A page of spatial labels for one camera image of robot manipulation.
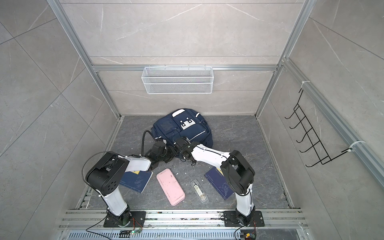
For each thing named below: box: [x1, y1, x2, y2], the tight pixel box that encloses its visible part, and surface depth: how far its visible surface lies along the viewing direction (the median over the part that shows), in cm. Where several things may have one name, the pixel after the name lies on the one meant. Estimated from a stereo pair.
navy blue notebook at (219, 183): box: [204, 167, 235, 201], surface depth 87 cm
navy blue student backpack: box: [151, 108, 214, 150], surface depth 109 cm
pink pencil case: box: [156, 168, 186, 206], surface depth 83 cm
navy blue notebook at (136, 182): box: [119, 170, 154, 194], surface depth 87 cm
